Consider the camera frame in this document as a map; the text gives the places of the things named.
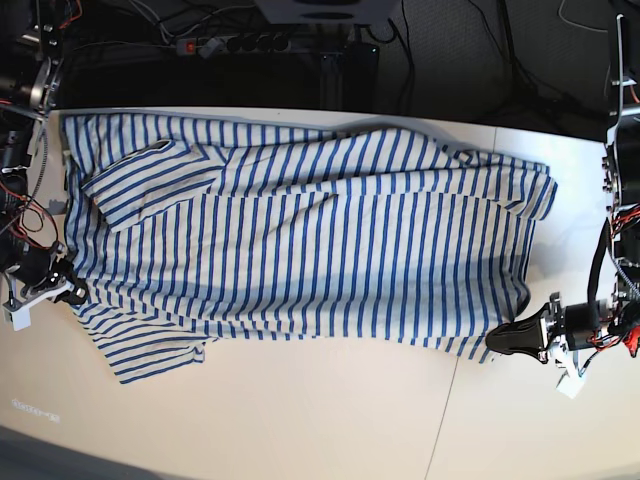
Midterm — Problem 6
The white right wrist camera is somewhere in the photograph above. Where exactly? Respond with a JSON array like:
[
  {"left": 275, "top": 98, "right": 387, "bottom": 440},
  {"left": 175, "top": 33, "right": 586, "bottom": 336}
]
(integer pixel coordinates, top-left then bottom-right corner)
[{"left": 3, "top": 307, "right": 31, "bottom": 332}]

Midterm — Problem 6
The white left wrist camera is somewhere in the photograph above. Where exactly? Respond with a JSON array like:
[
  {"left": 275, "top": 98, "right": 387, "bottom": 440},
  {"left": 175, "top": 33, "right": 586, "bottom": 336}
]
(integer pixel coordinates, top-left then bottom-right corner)
[{"left": 556, "top": 372, "right": 585, "bottom": 399}]

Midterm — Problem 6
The blue white striped T-shirt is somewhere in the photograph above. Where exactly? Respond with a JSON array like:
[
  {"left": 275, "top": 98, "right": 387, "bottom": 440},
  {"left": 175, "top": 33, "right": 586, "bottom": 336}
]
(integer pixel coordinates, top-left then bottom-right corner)
[{"left": 61, "top": 113, "right": 557, "bottom": 383}]

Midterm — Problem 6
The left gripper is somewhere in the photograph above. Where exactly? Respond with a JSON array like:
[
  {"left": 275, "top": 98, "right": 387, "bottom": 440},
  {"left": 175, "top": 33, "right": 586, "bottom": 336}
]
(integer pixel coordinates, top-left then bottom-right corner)
[{"left": 485, "top": 292, "right": 612, "bottom": 383}]

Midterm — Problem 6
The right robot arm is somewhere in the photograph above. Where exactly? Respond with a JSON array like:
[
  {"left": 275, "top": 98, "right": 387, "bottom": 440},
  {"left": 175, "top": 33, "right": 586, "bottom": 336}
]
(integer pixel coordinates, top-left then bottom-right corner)
[{"left": 1, "top": 1, "right": 87, "bottom": 322}]

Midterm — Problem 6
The grey box under table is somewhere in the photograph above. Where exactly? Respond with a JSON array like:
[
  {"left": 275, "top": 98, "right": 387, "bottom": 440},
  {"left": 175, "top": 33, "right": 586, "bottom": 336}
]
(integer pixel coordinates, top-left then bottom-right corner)
[{"left": 254, "top": 0, "right": 399, "bottom": 25}]

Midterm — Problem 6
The white cable on floor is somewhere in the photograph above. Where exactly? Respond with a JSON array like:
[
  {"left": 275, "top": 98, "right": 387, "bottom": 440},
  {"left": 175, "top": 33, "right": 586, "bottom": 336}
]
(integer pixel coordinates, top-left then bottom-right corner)
[{"left": 557, "top": 0, "right": 619, "bottom": 34}]

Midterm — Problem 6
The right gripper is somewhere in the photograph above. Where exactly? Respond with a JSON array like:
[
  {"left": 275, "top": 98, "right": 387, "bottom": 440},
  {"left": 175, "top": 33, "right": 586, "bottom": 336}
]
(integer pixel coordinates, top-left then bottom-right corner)
[{"left": 2, "top": 242, "right": 89, "bottom": 311}]

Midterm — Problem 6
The white power strip with plugs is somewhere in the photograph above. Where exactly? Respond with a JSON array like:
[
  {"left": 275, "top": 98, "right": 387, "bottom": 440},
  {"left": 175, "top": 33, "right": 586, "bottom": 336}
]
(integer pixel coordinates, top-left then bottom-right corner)
[{"left": 174, "top": 33, "right": 292, "bottom": 59}]

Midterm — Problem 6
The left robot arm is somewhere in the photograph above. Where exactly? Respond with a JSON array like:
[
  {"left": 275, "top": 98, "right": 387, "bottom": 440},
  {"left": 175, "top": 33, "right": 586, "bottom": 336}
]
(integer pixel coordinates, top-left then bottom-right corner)
[{"left": 486, "top": 1, "right": 639, "bottom": 387}]

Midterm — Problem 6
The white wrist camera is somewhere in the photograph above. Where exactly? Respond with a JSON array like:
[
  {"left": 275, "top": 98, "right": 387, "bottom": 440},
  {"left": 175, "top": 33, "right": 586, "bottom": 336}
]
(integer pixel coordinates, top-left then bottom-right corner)
[
  {"left": 556, "top": 372, "right": 585, "bottom": 399},
  {"left": 3, "top": 307, "right": 31, "bottom": 332}
]

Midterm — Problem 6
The black power adapter box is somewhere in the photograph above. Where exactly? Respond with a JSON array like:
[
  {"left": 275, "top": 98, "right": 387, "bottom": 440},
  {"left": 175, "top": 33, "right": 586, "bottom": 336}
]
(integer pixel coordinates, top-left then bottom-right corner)
[{"left": 343, "top": 42, "right": 379, "bottom": 112}]

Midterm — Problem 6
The aluminium table leg post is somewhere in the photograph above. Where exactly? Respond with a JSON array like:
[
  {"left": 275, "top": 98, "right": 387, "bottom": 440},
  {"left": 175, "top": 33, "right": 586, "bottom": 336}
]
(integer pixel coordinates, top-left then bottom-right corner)
[{"left": 319, "top": 53, "right": 343, "bottom": 111}]

